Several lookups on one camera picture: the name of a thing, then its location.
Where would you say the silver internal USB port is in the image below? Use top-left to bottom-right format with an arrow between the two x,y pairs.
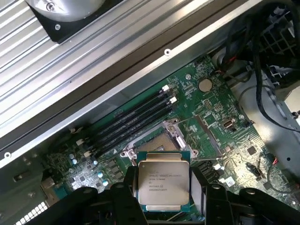
222,119 -> 236,129

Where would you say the black plastic grid bracket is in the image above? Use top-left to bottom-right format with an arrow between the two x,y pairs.
256,14 -> 297,58

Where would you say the black cable bundle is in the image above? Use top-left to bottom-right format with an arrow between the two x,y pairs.
220,0 -> 300,131

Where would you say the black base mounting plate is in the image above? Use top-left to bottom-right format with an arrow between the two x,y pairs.
32,0 -> 114,45

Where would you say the grey metal PC case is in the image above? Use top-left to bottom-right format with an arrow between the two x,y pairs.
0,0 -> 300,225

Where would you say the green motherboard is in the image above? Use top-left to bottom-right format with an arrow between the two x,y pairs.
41,55 -> 300,225

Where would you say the silver coin cell battery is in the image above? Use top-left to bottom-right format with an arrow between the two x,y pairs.
198,78 -> 213,92

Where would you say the CPU socket with metal frame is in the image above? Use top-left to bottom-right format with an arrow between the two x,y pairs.
120,119 -> 200,165

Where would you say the black RAM slot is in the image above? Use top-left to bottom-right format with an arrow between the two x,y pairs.
93,100 -> 180,158
90,96 -> 176,153
85,91 -> 173,147
81,86 -> 170,143

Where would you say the red and black wire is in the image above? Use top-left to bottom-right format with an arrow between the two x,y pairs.
267,153 -> 300,189

